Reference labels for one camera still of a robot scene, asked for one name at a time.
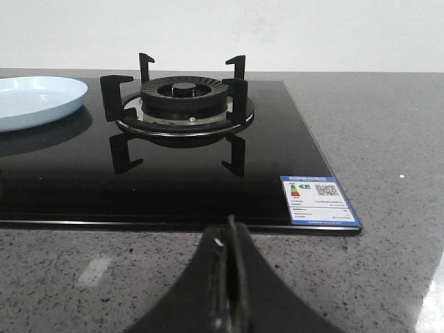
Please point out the blue energy label sticker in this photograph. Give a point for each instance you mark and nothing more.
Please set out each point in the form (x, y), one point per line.
(318, 201)

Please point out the right black pan support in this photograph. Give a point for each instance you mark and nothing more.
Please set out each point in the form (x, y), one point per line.
(128, 115)

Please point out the light blue plate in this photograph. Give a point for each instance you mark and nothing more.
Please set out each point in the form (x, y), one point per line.
(31, 101)

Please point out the black glass gas cooktop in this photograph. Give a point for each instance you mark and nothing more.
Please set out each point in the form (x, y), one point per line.
(83, 171)

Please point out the right black gas burner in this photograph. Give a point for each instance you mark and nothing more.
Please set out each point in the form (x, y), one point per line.
(182, 97)

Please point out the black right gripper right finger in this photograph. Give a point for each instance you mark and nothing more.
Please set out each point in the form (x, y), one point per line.
(259, 300)

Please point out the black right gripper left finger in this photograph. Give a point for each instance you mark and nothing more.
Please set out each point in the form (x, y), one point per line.
(198, 300)

